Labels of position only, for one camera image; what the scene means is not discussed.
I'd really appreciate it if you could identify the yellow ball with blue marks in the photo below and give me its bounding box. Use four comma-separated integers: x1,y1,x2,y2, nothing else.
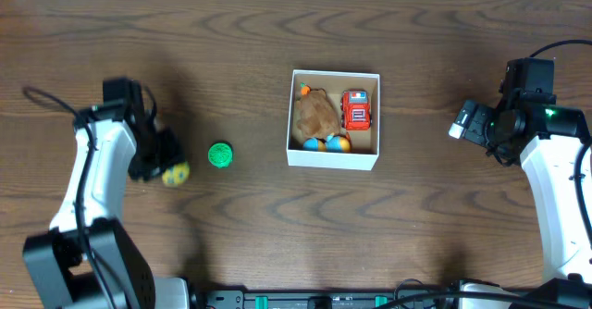
161,162,191,187

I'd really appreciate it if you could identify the green round toy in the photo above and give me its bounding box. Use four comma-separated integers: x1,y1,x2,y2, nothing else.
207,142,233,168

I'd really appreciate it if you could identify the brown plush toy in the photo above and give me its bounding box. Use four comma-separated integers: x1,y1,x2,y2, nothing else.
295,82,341,140

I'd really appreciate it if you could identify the red toy truck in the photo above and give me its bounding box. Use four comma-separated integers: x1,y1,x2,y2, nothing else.
340,90,372,130

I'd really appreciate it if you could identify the white cardboard box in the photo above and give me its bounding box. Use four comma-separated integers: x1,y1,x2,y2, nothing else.
286,69,381,171

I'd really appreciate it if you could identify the duck toy with blue hat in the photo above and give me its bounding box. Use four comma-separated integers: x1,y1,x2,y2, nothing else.
302,134,352,153

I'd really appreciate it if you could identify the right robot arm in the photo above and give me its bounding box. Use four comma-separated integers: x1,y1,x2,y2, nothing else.
449,57,591,308

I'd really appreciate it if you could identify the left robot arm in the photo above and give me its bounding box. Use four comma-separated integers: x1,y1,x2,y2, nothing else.
22,78,199,308

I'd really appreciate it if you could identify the right black cable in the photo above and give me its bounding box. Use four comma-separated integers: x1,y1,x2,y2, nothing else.
529,39,592,250

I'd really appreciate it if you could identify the black cable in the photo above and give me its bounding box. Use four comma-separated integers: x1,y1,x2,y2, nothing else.
529,39,592,250
21,85,117,309

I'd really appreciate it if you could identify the left black cable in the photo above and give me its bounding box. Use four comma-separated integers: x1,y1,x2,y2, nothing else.
21,85,117,309

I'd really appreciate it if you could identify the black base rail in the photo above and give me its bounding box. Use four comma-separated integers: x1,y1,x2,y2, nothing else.
190,286,438,309

